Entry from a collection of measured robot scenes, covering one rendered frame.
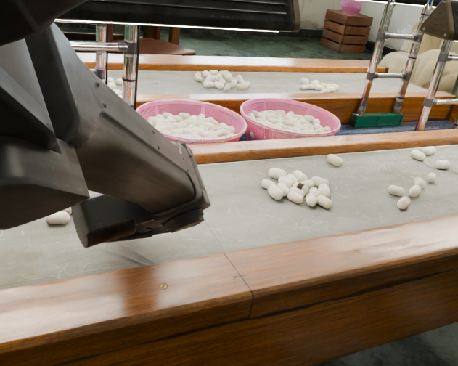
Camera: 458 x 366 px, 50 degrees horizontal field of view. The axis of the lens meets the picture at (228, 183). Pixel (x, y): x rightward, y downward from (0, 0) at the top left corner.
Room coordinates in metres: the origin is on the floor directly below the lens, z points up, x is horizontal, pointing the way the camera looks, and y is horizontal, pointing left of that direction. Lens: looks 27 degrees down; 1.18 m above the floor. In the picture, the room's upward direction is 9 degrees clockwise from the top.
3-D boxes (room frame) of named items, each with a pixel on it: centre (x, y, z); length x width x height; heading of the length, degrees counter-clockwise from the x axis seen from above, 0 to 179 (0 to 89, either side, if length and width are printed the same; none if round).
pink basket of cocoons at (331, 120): (1.25, -0.13, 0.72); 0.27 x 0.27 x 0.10
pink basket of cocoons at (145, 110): (1.12, 0.11, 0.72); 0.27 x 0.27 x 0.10
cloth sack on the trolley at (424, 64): (3.70, -1.41, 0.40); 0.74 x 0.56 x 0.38; 122
